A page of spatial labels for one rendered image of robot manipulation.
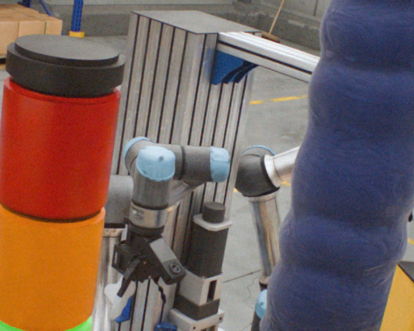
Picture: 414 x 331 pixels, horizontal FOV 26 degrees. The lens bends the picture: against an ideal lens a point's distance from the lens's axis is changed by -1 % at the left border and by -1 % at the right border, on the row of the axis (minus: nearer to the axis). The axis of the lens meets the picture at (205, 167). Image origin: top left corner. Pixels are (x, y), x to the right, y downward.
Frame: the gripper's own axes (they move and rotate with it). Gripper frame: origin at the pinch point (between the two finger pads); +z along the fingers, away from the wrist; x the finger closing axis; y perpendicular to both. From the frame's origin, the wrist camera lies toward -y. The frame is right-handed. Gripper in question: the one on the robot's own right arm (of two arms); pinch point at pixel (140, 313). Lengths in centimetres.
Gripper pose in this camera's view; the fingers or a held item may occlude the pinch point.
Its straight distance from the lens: 187.5
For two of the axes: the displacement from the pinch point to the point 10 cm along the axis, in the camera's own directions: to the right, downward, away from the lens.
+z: -1.6, 9.3, 3.2
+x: -6.9, 1.3, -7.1
